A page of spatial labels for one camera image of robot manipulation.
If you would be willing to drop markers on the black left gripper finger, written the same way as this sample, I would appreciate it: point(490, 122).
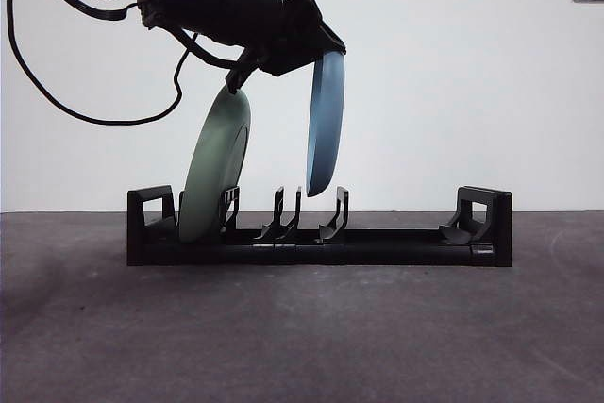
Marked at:
point(316, 25)
point(283, 61)

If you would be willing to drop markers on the light blue plate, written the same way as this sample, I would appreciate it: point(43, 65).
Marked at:
point(325, 129)

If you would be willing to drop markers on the pale green plate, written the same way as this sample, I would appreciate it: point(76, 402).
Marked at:
point(212, 172)

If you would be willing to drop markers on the black plate rack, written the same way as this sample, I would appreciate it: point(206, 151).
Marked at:
point(377, 252)

